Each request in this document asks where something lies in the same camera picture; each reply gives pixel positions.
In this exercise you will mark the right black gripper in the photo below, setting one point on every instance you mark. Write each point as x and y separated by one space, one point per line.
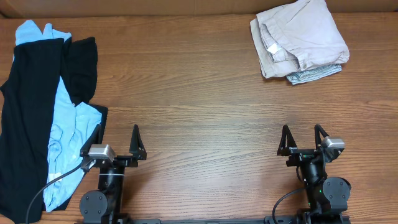
286 149

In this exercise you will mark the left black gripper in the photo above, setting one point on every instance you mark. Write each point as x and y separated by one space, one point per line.
121 159

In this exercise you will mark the beige khaki shorts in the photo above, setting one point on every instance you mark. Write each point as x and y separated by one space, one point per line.
297 37

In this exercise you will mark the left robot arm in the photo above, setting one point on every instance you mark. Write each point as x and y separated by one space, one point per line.
103 205

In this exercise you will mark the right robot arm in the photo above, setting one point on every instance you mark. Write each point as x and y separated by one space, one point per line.
327 196

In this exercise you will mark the light blue shirt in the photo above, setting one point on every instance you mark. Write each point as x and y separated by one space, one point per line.
74 120

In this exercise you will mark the folded light blue jeans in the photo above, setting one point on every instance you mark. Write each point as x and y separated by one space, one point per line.
313 74

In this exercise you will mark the black garment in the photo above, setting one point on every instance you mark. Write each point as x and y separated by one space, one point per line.
27 115

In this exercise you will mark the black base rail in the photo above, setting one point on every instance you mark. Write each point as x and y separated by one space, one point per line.
266 220

